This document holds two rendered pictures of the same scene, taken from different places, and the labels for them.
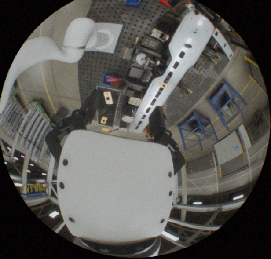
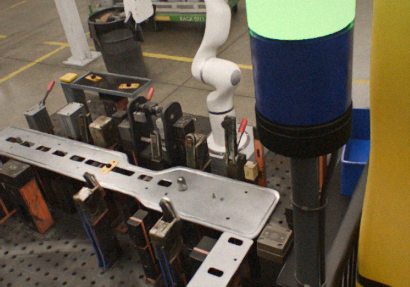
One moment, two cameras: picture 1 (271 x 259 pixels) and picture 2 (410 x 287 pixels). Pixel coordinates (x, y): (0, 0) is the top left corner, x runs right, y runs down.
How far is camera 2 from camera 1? 1.56 m
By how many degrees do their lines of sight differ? 57
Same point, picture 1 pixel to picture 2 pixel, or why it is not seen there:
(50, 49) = (208, 38)
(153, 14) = (276, 220)
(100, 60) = not seen: hidden behind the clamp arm
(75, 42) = (207, 65)
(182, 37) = (199, 181)
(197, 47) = (182, 204)
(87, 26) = (219, 75)
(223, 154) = not seen: outside the picture
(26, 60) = (208, 15)
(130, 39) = not seen: hidden behind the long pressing
